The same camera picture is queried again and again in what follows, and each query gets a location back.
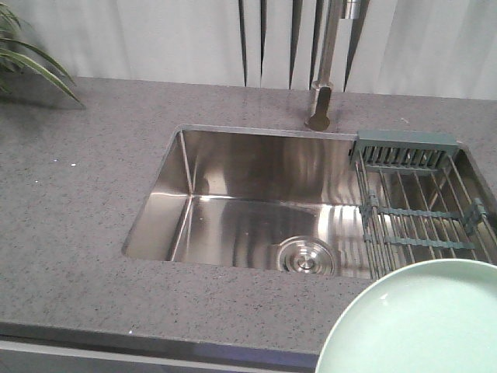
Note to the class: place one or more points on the green potted plant leaves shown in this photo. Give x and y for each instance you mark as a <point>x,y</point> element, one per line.
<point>19,55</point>

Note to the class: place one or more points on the stainless steel sink basin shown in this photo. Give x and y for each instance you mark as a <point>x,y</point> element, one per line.
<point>228,198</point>

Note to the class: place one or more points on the stainless steel tall faucet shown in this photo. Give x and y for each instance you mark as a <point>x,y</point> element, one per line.
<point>327,19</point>

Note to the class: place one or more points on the grey over-sink drying rack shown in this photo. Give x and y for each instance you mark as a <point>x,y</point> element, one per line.
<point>422,198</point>

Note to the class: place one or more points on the light green round plate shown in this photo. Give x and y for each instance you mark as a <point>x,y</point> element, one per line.
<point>434,316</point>

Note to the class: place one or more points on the round steel sink drain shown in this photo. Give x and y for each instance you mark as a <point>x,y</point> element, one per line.
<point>308,255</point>

